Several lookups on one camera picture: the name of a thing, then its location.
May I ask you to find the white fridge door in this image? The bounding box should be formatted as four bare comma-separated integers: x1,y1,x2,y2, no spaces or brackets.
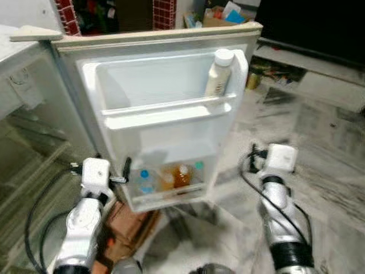
54,23,264,213

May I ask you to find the white fridge body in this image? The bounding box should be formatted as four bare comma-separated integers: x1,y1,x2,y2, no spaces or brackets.
0,25,129,274

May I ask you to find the clear bottle with blue cap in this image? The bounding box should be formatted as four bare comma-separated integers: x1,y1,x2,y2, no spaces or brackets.
137,169,156,195

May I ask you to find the light orange juice bottle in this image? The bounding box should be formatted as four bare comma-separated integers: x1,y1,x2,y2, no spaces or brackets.
159,171,175,192

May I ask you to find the red brick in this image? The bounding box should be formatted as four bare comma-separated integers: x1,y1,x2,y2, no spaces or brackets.
108,201,161,243

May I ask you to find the dark orange juice bottle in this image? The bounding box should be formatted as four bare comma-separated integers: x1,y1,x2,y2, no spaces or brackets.
173,164,192,190

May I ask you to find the bottle with green cap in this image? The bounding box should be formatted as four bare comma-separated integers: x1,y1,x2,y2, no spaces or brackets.
193,161,206,183

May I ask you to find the gold can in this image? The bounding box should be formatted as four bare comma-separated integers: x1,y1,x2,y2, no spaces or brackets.
246,72,261,90

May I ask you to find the grey left robot leg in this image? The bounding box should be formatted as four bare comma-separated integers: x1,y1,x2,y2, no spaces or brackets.
111,257,143,274

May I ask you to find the grey robot leg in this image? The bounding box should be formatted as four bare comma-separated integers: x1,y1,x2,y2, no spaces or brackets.
188,263,229,274
111,257,143,274

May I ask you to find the cream bottle with white cap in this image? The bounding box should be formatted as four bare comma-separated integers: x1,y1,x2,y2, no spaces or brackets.
204,49,235,98

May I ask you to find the white TV stand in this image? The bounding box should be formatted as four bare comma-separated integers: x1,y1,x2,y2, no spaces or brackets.
251,43,365,115

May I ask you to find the grey right robot leg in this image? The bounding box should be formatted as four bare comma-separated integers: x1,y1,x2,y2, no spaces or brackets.
188,263,229,274

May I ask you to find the black television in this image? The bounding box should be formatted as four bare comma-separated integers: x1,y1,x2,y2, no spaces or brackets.
255,0,365,68

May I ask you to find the brown cardboard box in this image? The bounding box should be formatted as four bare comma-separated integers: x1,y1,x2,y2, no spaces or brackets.
184,6,254,28

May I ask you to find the blue packet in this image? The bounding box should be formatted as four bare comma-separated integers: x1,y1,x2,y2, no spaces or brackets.
224,9,246,23

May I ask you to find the red tiled pillar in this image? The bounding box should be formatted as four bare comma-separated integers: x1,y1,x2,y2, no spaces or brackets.
54,0,82,36
152,0,177,30

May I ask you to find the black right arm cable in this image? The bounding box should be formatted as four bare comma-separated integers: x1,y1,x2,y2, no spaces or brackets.
240,144,311,246

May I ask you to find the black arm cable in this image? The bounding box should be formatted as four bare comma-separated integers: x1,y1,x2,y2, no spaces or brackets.
240,144,311,246
24,162,84,274

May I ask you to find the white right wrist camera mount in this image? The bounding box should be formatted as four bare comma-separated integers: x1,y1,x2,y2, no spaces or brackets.
263,144,298,176

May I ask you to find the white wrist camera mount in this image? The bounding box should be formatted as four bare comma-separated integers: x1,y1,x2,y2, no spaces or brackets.
80,158,113,200
263,144,298,176

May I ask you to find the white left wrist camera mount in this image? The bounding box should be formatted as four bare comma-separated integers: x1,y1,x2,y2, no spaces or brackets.
80,158,113,200

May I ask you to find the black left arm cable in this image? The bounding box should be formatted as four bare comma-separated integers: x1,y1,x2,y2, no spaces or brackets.
24,162,84,274

